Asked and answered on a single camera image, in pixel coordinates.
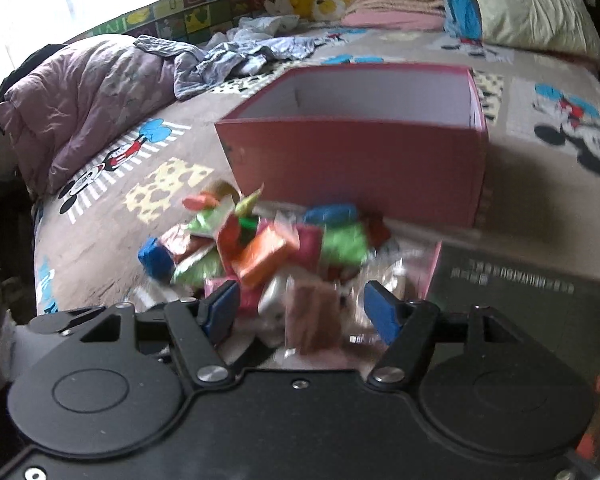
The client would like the folded pink blanket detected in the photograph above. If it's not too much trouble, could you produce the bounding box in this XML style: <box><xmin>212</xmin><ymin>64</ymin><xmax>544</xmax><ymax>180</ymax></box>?
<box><xmin>341</xmin><ymin>0</ymin><xmax>449</xmax><ymax>31</ymax></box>

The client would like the blue cloth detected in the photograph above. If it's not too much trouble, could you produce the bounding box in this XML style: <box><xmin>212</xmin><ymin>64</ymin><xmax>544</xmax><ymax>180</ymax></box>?
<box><xmin>442</xmin><ymin>0</ymin><xmax>484</xmax><ymax>41</ymax></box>

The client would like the dark printed board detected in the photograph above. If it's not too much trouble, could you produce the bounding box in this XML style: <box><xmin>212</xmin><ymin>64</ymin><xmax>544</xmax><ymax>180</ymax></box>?
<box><xmin>420</xmin><ymin>231</ymin><xmax>600</xmax><ymax>376</ymax></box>

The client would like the cream pillow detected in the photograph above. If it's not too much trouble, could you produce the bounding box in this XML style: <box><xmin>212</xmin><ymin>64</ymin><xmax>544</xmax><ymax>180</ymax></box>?
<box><xmin>462</xmin><ymin>0</ymin><xmax>600</xmax><ymax>59</ymax></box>

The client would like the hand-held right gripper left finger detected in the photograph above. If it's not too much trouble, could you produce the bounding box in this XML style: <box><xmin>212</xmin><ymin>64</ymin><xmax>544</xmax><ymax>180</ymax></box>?
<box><xmin>27</xmin><ymin>280</ymin><xmax>242</xmax><ymax>389</ymax></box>

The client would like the purple quilt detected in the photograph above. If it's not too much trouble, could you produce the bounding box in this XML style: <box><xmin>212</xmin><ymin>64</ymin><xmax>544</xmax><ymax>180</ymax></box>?
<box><xmin>0</xmin><ymin>34</ymin><xmax>181</xmax><ymax>199</ymax></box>

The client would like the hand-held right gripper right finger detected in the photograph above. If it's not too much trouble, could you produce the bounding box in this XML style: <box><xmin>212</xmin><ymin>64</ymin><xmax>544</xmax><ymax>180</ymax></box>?
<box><xmin>363</xmin><ymin>281</ymin><xmax>577</xmax><ymax>391</ymax></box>

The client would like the brown candy packet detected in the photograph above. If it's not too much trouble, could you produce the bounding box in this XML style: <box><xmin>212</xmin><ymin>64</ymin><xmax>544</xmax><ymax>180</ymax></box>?
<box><xmin>284</xmin><ymin>282</ymin><xmax>345</xmax><ymax>356</ymax></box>

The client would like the colourful alphabet bed bumper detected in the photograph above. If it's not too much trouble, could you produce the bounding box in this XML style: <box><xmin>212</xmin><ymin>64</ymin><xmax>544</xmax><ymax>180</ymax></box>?
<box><xmin>87</xmin><ymin>0</ymin><xmax>282</xmax><ymax>47</ymax></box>

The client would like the grey blue crumpled garment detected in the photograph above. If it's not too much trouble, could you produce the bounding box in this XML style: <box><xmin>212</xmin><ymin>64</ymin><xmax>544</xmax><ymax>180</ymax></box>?
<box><xmin>135</xmin><ymin>34</ymin><xmax>317</xmax><ymax>101</ymax></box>

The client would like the cartoon printed bedsheet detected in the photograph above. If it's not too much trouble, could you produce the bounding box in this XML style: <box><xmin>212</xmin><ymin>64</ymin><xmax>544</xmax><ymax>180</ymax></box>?
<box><xmin>32</xmin><ymin>25</ymin><xmax>600</xmax><ymax>317</ymax></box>

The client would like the pile of colourful candy packets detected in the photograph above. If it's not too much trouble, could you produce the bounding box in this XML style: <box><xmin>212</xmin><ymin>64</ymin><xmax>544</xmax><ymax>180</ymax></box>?
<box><xmin>139</xmin><ymin>180</ymin><xmax>431</xmax><ymax>356</ymax></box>

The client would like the pink cardboard box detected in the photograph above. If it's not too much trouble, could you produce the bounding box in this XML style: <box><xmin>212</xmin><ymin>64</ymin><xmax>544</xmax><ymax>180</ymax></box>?
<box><xmin>214</xmin><ymin>62</ymin><xmax>490</xmax><ymax>229</ymax></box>

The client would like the white plastic bag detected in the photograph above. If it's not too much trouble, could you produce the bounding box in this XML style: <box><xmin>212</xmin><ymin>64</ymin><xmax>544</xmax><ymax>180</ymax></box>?
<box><xmin>227</xmin><ymin>13</ymin><xmax>301</xmax><ymax>42</ymax></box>

